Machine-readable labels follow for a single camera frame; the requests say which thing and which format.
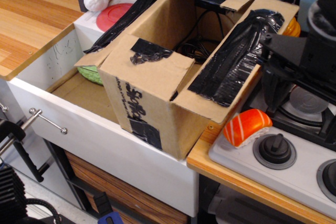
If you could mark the white plastic ball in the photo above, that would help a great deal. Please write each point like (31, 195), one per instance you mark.
(95, 5)

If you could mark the green plastic bowl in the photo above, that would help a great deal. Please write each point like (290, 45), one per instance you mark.
(90, 73)

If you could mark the grey toy stove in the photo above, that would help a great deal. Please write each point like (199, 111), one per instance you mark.
(313, 137)

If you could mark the black ribbed device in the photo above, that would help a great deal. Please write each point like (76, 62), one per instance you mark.
(13, 206)

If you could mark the white sink cabinet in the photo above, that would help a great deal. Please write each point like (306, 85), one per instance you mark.
(53, 35)

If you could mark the salmon sushi toy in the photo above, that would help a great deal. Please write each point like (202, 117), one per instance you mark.
(246, 127)

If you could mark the taped cardboard box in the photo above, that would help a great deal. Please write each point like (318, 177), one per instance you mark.
(155, 95)

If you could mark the silver drawer handle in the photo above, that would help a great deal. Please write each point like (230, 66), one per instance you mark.
(48, 120)

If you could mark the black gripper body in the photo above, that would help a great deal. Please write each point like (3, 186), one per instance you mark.
(280, 60)

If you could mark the black stove knob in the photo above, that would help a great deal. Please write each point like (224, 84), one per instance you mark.
(326, 179)
(274, 151)

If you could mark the orange ribbed toy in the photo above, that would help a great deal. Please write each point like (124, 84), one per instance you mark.
(293, 29)

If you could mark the red plastic plate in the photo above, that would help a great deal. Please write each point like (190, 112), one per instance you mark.
(109, 16)

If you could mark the blue handled tool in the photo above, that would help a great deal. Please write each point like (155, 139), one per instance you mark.
(107, 215)

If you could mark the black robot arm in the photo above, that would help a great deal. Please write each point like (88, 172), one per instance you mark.
(307, 62)

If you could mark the silver burner plate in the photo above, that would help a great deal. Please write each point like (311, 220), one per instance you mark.
(304, 102)

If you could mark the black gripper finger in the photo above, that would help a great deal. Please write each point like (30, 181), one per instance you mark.
(276, 86)

